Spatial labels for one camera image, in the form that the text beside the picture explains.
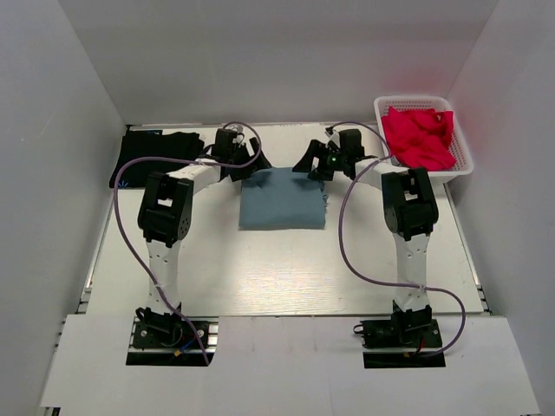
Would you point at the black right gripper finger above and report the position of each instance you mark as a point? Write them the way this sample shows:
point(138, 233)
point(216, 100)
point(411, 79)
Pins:
point(314, 150)
point(321, 172)

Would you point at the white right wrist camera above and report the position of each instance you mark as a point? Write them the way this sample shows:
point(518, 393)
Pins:
point(334, 139)

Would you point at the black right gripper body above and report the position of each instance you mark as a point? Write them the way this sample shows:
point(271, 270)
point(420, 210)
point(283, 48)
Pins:
point(336, 159)

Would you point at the crumpled red t-shirt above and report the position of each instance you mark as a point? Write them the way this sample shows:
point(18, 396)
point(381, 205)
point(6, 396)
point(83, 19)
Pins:
point(420, 138)

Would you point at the folded black t-shirt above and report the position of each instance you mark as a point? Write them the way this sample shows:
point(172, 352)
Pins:
point(153, 143)

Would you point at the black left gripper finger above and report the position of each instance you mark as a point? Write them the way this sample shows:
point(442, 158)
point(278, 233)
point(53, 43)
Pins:
point(259, 161)
point(241, 173)

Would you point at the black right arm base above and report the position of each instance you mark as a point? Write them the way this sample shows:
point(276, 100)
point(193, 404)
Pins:
point(407, 339)

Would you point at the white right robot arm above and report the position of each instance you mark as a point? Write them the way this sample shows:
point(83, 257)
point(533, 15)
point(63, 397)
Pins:
point(409, 207)

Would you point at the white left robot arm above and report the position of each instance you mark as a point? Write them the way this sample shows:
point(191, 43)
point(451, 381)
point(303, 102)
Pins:
point(165, 214)

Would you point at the teal blue t-shirt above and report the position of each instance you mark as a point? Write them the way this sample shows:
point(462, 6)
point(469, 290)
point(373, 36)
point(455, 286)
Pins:
point(278, 199)

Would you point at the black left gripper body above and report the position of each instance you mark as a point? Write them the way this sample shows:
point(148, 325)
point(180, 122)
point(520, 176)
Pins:
point(240, 157)

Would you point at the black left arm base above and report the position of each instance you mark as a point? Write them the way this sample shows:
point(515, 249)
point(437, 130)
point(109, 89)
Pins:
point(166, 340)

